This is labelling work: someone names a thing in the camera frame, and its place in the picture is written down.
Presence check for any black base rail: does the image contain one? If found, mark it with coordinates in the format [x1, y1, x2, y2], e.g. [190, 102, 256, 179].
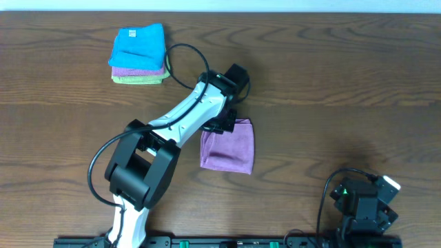
[52, 235, 403, 248]

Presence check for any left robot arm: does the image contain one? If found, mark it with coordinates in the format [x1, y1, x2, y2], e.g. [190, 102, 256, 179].
[104, 70, 249, 247]

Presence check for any left black cable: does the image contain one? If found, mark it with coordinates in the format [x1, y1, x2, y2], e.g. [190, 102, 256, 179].
[87, 42, 211, 248]

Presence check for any folded green cloth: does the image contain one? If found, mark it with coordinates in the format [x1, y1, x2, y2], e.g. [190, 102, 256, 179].
[108, 50, 170, 85]

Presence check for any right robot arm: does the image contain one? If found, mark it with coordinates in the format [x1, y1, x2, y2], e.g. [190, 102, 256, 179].
[330, 176, 401, 238]

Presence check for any black cable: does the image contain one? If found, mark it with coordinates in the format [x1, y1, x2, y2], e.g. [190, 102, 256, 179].
[87, 42, 211, 248]
[315, 167, 379, 242]

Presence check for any large purple microfiber cloth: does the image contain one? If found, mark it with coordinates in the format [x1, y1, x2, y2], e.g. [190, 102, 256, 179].
[200, 118, 255, 175]

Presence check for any folded purple cloth in stack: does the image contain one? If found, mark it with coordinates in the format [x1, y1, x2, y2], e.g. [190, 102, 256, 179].
[112, 66, 165, 76]

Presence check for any right black cable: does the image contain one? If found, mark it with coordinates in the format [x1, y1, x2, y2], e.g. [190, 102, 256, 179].
[315, 167, 379, 242]

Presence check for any folded blue cloth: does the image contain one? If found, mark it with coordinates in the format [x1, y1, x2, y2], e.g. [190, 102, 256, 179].
[108, 23, 165, 70]

